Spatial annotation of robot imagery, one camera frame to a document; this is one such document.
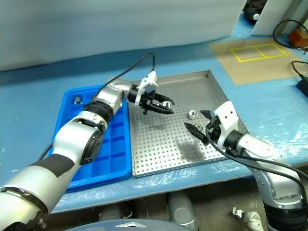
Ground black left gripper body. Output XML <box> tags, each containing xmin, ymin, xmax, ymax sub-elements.
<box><xmin>140</xmin><ymin>90</ymin><xmax>157</xmax><ymax>114</ymax></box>

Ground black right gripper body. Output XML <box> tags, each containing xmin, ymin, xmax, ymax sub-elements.
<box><xmin>205</xmin><ymin>116</ymin><xmax>221</xmax><ymax>145</ymax></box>

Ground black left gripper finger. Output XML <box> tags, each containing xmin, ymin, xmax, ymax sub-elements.
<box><xmin>149</xmin><ymin>103</ymin><xmax>174</xmax><ymax>115</ymax></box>
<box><xmin>153</xmin><ymin>93</ymin><xmax>175</xmax><ymax>105</ymax></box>

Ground perforated steel tray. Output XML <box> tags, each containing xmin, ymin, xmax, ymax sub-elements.
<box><xmin>127</xmin><ymin>69</ymin><xmax>250</xmax><ymax>179</ymax></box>

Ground blue compartment tray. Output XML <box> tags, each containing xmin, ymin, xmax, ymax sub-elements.
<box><xmin>51</xmin><ymin>84</ymin><xmax>132</xmax><ymax>193</ymax></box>

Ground brown cardboard mat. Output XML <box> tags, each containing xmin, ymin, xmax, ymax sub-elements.
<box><xmin>209</xmin><ymin>37</ymin><xmax>301</xmax><ymax>85</ymax></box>

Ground grey rounded cylinder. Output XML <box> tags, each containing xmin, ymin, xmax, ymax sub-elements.
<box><xmin>167</xmin><ymin>191</ymin><xmax>199</xmax><ymax>231</ymax></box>

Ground white metal clip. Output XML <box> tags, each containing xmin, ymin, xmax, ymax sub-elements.
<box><xmin>232</xmin><ymin>207</ymin><xmax>245</xmax><ymax>218</ymax></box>

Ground black power adapter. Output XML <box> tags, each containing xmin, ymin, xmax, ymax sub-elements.
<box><xmin>295</xmin><ymin>76</ymin><xmax>308</xmax><ymax>97</ymax></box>

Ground white board panel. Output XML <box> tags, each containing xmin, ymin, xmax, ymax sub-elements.
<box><xmin>230</xmin><ymin>0</ymin><xmax>248</xmax><ymax>37</ymax></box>
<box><xmin>250</xmin><ymin>0</ymin><xmax>307</xmax><ymax>36</ymax></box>

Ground blue table cover sheet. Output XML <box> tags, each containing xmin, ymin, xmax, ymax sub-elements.
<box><xmin>0</xmin><ymin>4</ymin><xmax>308</xmax><ymax>215</ymax></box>

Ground black bag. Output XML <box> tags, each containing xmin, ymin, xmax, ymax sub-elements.
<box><xmin>242</xmin><ymin>0</ymin><xmax>265</xmax><ymax>24</ymax></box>

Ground dark blue-grey robot torso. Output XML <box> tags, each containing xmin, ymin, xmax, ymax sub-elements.
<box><xmin>61</xmin><ymin>218</ymin><xmax>191</xmax><ymax>231</ymax></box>

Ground orange block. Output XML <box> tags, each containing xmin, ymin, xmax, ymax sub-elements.
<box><xmin>288</xmin><ymin>30</ymin><xmax>308</xmax><ymax>48</ymax></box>

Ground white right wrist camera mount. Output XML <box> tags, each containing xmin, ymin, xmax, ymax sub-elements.
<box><xmin>213</xmin><ymin>101</ymin><xmax>241</xmax><ymax>149</ymax></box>

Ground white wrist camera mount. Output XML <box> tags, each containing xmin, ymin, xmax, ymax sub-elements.
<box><xmin>134</xmin><ymin>69</ymin><xmax>159</xmax><ymax>107</ymax></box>
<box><xmin>213</xmin><ymin>101</ymin><xmax>241</xmax><ymax>149</ymax></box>

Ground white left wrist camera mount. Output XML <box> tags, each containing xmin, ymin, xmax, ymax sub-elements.
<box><xmin>134</xmin><ymin>69</ymin><xmax>159</xmax><ymax>107</ymax></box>

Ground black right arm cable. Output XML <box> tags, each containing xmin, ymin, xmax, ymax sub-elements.
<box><xmin>205</xmin><ymin>127</ymin><xmax>308</xmax><ymax>200</ymax></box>

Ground black thin cable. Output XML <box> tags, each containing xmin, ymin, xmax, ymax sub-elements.
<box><xmin>292</xmin><ymin>60</ymin><xmax>308</xmax><ymax>79</ymax></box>

